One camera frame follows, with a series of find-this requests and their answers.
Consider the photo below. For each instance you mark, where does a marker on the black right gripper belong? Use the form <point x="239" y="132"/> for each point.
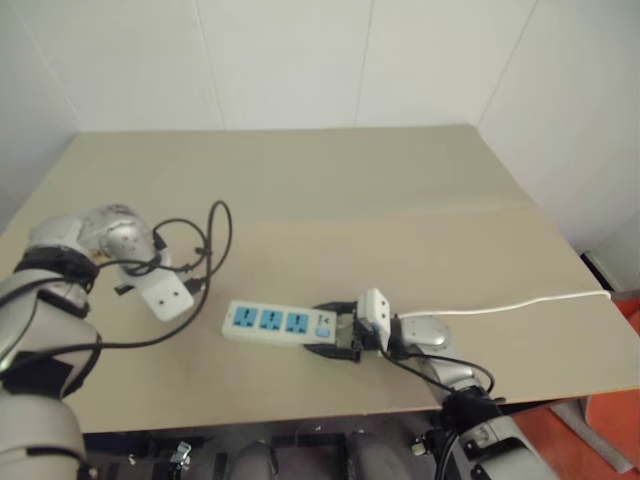
<point x="361" y="336"/>

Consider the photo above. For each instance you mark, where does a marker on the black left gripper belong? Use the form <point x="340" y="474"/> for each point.
<point x="120" y="289"/>

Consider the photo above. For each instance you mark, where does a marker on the white power strip blue sockets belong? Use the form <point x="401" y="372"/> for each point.
<point x="272" y="322"/>

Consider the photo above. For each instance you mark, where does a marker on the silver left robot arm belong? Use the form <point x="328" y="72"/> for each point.
<point x="45" y="425"/>

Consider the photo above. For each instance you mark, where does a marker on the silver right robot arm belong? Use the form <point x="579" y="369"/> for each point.
<point x="431" y="338"/>

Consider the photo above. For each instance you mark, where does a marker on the dark rounded shape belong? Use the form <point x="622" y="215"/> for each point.
<point x="256" y="462"/>

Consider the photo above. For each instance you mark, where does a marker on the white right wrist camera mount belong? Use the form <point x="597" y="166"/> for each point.
<point x="374" y="307"/>

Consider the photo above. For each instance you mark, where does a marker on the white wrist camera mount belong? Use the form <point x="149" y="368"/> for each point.
<point x="167" y="295"/>
<point x="374" y="307"/>

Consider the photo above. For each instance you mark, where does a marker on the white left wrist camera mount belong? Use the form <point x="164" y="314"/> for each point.
<point x="167" y="295"/>

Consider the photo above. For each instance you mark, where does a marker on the black under-table frame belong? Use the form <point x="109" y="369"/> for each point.
<point x="150" y="445"/>

